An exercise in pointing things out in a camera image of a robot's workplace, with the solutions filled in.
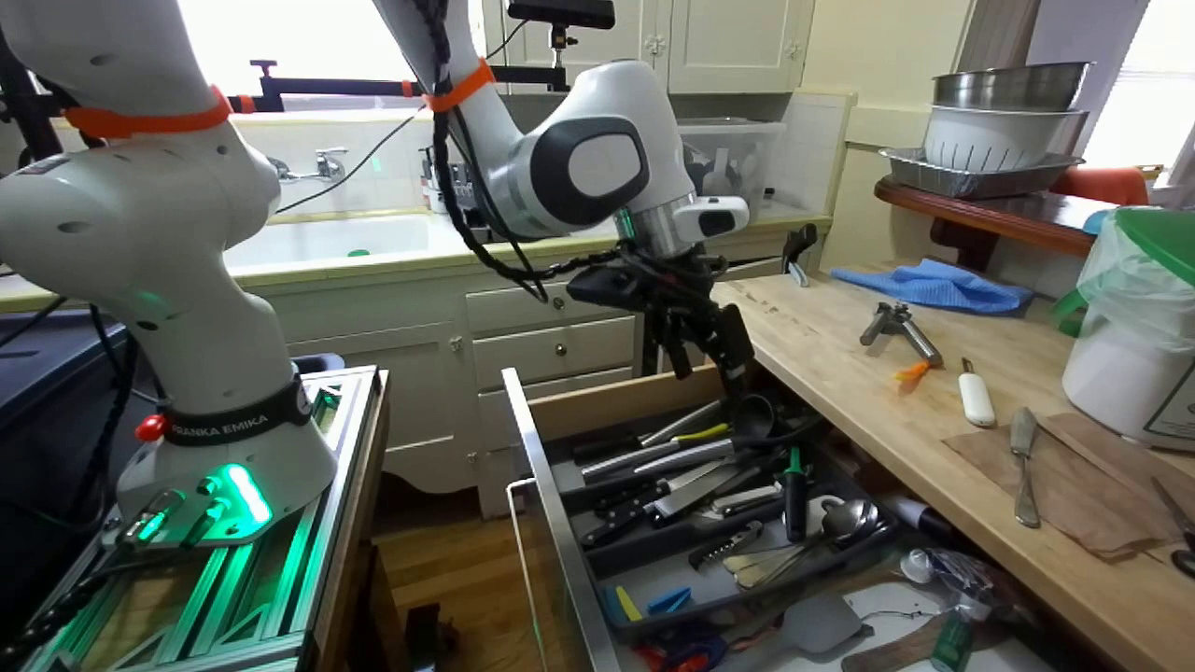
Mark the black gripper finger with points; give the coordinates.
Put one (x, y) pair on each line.
(676, 345)
(732, 351)

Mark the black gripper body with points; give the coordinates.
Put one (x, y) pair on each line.
(686, 290)

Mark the silver spoon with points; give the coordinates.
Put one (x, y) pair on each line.
(850, 514)

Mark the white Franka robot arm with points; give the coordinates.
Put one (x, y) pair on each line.
(151, 246)

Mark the wooden drawer with grey front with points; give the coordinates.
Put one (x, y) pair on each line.
(598, 404)

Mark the black ladle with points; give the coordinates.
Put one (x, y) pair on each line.
(753, 412)

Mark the wide blade kitchen knife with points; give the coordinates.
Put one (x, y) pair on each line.
(697, 489)

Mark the clear plastic dish rack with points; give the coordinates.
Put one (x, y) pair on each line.
(798, 149)

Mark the blue cloth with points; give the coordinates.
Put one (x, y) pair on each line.
(935, 284)

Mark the small blue utensil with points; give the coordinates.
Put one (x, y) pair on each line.
(669, 603)

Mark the small yellow utensil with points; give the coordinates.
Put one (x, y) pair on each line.
(630, 603)

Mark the white base cabinet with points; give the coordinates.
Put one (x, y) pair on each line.
(412, 359)

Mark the dark wooden shelf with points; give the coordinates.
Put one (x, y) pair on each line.
(985, 214)

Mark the metal baking tray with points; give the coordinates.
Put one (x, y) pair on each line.
(977, 175)

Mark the red blue scissors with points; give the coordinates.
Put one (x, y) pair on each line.
(676, 652)

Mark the white sink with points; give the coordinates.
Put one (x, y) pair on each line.
(338, 245)

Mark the small green bottle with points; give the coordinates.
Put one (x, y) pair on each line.
(952, 644)

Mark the chrome faucet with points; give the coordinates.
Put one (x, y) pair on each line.
(330, 163)

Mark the steel mixing bowl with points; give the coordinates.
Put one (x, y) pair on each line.
(1010, 83)

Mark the white bucket with green bag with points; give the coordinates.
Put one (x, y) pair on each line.
(1122, 359)

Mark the brown cutting board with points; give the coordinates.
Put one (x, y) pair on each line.
(1097, 496)

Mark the orange red pot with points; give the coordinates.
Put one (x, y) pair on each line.
(1104, 185)

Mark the dark controller box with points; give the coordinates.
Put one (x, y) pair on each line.
(51, 412)

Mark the black mounted camera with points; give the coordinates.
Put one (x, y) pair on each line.
(562, 9)

